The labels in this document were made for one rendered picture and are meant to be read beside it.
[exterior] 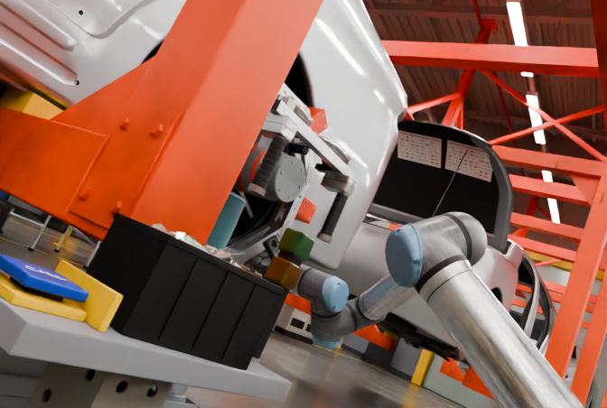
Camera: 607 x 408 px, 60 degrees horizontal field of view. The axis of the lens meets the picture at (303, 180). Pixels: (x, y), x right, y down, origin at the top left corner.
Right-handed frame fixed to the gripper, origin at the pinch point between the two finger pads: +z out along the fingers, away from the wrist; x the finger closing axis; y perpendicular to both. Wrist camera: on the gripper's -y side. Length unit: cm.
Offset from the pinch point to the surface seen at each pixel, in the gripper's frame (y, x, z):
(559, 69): 13, 379, 12
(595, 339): 314, 440, -42
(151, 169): -57, -56, -46
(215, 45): -73, -41, -46
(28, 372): -31, -78, -38
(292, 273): -39, -46, -63
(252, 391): -32, -62, -69
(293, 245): -43, -44, -62
